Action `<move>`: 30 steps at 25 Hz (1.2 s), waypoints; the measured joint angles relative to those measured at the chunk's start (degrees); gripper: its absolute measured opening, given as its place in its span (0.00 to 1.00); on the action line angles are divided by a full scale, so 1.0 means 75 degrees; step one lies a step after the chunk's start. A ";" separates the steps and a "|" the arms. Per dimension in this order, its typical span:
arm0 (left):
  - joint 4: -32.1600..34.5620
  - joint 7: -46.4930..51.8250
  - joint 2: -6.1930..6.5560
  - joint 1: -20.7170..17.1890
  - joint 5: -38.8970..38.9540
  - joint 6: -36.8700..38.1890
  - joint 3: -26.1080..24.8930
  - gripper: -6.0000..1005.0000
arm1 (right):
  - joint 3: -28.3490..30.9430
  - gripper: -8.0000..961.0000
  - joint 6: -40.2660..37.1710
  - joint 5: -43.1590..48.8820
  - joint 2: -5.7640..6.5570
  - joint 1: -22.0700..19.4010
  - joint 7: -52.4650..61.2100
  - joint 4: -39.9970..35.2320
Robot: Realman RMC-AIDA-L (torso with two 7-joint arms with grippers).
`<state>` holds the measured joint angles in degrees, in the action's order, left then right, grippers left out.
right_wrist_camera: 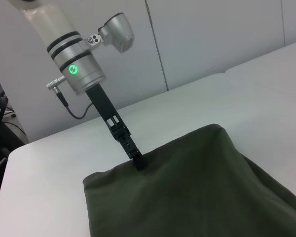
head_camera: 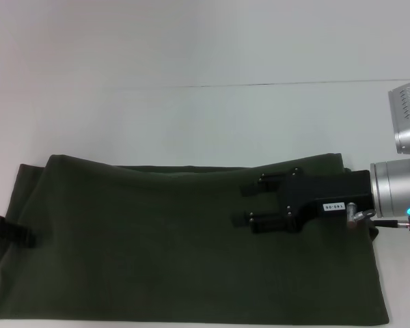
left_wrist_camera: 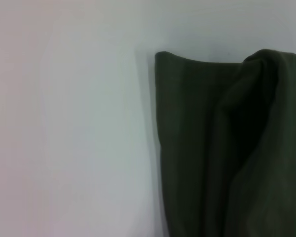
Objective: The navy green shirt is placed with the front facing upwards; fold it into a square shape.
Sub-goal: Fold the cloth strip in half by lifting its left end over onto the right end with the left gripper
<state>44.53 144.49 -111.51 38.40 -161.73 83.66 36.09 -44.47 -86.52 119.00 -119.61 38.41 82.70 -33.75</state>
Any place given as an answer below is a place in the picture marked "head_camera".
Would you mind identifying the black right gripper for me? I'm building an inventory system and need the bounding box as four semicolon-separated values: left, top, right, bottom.
232;166;375;236

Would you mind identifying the dark green FREE t-shirt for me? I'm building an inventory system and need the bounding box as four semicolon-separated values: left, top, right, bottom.
0;152;391;328

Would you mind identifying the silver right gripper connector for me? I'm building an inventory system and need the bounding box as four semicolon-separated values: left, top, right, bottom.
344;202;377;230

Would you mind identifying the thin dark cable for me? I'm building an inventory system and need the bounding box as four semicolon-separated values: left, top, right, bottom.
374;217;410;236

